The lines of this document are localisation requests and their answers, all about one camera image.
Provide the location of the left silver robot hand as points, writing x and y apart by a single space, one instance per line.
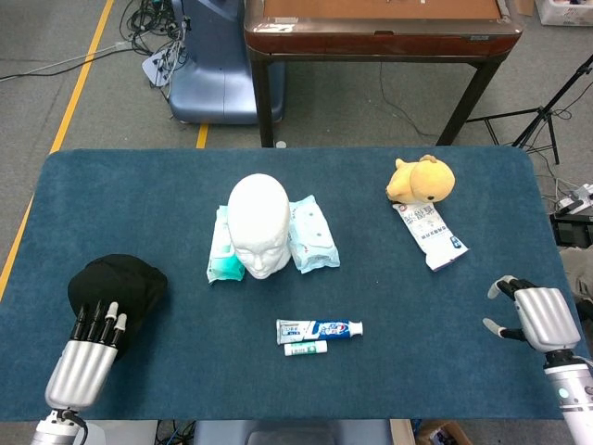
81 371

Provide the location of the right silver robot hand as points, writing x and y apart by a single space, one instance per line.
546 317

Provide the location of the black baseball cap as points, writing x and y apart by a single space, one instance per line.
120 287

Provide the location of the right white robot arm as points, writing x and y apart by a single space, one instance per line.
570 398

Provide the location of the white mannequin head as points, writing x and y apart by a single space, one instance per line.
259 222

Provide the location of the beige fabric bundle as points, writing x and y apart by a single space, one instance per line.
579 269

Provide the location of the black box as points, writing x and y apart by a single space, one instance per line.
572 229

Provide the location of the white power strip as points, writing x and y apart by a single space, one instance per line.
576 199

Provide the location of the white snack packet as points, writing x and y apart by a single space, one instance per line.
433 236

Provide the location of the blue felt table mat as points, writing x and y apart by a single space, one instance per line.
394 301

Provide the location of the cardboard box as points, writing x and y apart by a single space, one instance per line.
445 436

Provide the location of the green wet wipes pack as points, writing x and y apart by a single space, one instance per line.
222 262

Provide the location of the yellow plush toy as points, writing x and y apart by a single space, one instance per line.
424 181

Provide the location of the black tripod stand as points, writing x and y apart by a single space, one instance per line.
539 113

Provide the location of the grey blue robot chassis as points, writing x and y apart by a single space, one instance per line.
292 433

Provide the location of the small green white tube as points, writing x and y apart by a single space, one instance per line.
303 348

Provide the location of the blue white toothpaste tube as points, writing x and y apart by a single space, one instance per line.
319 330

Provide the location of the light blue wet wipes pack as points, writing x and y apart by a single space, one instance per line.
317 241

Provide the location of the white storage box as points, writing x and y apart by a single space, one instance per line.
563 11

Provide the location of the blue grey machine base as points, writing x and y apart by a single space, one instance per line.
213 79

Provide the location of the brown wooden table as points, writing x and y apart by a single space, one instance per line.
380 37

